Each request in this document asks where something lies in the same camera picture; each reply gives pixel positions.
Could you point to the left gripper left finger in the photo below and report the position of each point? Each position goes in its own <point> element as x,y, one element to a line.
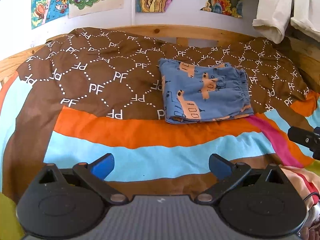
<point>93,176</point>

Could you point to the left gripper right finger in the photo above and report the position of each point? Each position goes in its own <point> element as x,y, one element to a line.
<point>229,176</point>

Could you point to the blue patterned kids pants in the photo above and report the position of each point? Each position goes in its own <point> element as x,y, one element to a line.
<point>194,94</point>

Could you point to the colourful striped bed cover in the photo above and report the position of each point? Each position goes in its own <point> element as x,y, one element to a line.
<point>151,156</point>

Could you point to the brown PF patterned pillow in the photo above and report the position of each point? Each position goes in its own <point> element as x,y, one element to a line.
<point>116,74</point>

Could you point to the white hanging garment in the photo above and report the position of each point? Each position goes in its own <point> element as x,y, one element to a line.
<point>274,16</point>

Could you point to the wooden bed frame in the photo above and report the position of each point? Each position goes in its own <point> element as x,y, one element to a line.
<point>306,55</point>

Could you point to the white wall pipe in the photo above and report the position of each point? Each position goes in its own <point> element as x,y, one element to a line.
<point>133,12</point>

